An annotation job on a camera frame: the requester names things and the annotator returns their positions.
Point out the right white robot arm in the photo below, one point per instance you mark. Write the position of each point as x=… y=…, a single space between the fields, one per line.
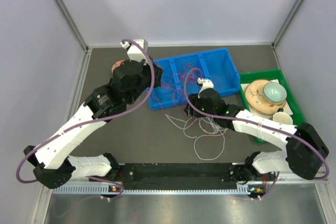
x=301 y=149

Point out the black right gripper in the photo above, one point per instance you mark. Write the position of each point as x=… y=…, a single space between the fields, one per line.
x=189 y=110

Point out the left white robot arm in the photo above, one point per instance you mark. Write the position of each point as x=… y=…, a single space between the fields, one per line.
x=53 y=163

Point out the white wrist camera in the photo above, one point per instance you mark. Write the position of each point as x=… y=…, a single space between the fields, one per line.
x=204 y=83
x=133 y=52

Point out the white cup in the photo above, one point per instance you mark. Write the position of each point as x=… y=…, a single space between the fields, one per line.
x=282 y=118

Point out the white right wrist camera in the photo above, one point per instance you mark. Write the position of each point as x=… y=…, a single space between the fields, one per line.
x=204 y=83

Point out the red patterned small plate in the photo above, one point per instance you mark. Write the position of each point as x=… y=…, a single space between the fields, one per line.
x=116 y=64

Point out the aluminium frame post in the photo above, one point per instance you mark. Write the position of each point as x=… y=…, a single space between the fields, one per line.
x=71 y=24
x=287 y=22

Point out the light green bowl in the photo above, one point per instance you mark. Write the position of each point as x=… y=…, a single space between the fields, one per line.
x=274 y=92

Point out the blue three-compartment bin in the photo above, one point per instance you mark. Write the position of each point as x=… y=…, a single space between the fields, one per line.
x=216 y=65

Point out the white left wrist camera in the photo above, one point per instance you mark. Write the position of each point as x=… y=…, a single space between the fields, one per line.
x=133 y=52

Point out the green plastic tray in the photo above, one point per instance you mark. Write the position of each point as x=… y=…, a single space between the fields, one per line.
x=272 y=74

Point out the aluminium frame left post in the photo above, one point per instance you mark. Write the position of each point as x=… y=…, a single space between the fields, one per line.
x=71 y=24

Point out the tan patterned plate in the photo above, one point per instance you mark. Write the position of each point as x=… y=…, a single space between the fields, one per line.
x=265 y=96

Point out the aluminium frame right post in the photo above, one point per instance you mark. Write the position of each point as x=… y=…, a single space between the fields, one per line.
x=287 y=22

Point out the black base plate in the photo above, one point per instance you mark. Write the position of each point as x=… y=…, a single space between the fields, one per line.
x=185 y=176

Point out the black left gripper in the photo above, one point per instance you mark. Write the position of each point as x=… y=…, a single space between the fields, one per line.
x=158 y=72

